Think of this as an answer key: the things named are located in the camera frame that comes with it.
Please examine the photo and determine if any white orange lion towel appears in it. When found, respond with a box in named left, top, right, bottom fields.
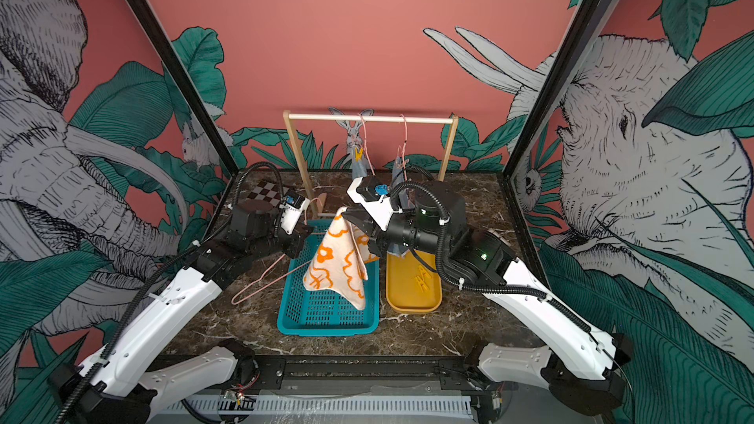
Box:
left=302, top=207, right=378, bottom=311

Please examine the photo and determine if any pink wire hanger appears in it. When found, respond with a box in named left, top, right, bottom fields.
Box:
left=231, top=190, right=331, bottom=306

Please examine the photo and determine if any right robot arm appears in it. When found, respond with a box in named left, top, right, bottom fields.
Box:
left=344, top=176, right=633, bottom=416

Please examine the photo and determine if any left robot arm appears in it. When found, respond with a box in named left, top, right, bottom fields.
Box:
left=48, top=190, right=312, bottom=423

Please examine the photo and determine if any pink hanger right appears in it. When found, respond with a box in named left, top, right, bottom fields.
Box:
left=396, top=115, right=408, bottom=159

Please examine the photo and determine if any pink hanger middle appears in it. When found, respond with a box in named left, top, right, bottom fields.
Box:
left=359, top=112, right=375, bottom=176

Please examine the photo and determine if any checkered chess board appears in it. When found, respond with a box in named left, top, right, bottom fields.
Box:
left=245, top=180, right=291, bottom=206

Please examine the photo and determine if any blue towel right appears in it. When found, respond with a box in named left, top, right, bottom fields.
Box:
left=391, top=156, right=408, bottom=186

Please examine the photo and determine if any yellow plastic tray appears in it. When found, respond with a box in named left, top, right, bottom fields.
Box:
left=386, top=253, right=443, bottom=314

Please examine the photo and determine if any teal plastic basket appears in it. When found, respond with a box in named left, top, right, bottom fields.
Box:
left=277, top=219, right=380, bottom=337

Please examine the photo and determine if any wooden clothes rack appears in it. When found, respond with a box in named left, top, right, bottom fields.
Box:
left=283, top=110, right=459, bottom=200

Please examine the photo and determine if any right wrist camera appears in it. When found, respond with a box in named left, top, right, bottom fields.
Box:
left=343, top=176, right=400, bottom=232

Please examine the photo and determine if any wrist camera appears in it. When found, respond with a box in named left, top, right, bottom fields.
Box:
left=343, top=176, right=400, bottom=232
left=280, top=190, right=310, bottom=235

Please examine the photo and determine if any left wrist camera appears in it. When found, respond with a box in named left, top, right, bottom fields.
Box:
left=280, top=190, right=310, bottom=235

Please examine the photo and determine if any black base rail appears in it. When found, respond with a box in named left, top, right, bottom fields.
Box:
left=249, top=355, right=491, bottom=393

